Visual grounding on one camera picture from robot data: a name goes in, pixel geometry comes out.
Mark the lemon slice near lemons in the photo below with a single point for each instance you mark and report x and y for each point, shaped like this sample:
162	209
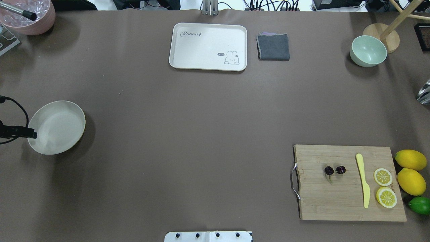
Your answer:
383	177

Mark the wooden cutting board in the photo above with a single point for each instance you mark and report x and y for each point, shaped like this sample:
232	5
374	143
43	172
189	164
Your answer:
342	199

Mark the dark cherry with stem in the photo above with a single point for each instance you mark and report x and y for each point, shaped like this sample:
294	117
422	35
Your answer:
328	171

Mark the green lime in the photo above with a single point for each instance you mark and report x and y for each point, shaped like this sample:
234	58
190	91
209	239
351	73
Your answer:
420	205

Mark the beige round plate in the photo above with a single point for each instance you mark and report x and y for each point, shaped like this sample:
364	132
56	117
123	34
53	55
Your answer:
59	126

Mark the metal ice scoop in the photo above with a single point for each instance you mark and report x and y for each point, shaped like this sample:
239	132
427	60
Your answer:
423	96

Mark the aluminium frame post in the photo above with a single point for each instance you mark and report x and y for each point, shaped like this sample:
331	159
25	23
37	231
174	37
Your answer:
210	7

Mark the yellow lemon far end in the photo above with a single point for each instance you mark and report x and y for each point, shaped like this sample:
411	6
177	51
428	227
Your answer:
411	159

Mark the white rabbit tray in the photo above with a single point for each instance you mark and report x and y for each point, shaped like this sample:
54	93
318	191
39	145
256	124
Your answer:
209	47

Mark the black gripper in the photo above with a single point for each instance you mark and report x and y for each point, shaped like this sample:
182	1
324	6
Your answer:
20	132

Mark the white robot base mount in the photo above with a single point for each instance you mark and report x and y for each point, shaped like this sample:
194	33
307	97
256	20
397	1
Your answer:
209	236

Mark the pink bowl with ice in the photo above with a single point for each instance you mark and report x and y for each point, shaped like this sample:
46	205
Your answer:
45	16

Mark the mint green bowl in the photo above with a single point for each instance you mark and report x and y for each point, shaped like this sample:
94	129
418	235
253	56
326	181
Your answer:
367	51

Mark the lemon slice near lime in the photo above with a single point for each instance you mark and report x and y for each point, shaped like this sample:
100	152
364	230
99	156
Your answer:
386	197

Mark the yellow lemon near lime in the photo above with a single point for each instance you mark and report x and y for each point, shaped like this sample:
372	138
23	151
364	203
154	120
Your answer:
411	182

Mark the yellow plastic knife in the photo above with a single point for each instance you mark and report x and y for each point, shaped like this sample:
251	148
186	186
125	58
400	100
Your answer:
364	185

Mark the grey folded cloth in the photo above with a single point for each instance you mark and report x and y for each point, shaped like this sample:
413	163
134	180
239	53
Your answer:
273	46

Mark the wooden mug tree stand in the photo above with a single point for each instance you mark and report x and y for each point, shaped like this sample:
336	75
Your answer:
387	33

